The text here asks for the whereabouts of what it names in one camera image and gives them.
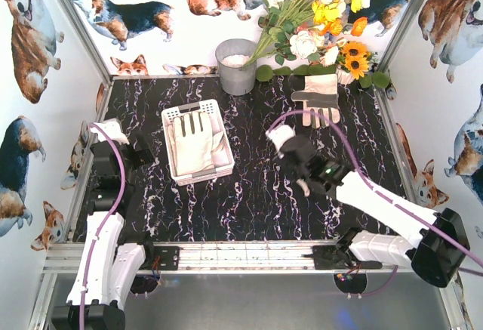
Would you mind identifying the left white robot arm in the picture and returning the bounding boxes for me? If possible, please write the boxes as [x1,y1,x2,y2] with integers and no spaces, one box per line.
[51,123,147,329]

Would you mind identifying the left black base bracket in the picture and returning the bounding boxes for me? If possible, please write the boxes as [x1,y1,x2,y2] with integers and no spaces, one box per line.
[141,245,180,272]

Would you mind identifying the white grey glove back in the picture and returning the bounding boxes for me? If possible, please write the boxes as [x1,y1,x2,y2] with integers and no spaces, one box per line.
[291,74,340,129]

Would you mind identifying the right black base bracket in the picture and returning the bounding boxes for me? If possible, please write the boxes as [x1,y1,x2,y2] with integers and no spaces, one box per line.
[303,245,352,270]

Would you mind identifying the aluminium front rail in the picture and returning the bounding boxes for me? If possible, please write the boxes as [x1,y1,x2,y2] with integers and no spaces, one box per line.
[42,240,335,275]

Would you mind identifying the grey metal bucket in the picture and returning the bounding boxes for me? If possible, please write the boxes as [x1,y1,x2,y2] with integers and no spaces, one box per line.
[215,39,257,96]

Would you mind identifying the white plastic storage basket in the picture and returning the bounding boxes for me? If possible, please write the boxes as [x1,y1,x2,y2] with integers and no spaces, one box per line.
[162,99,235,186]

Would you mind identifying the black base bracket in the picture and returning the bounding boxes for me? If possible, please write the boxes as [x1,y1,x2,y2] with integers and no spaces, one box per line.
[303,245,352,270]
[141,245,180,272]

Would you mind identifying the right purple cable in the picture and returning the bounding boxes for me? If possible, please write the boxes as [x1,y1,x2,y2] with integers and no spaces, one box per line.
[268,110,483,296]

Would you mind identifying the artificial flower bouquet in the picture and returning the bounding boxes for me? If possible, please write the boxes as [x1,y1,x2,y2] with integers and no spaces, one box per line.
[242,0,395,89]

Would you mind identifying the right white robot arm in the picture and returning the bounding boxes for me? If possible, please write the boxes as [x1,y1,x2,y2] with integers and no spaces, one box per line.
[272,131,470,288]

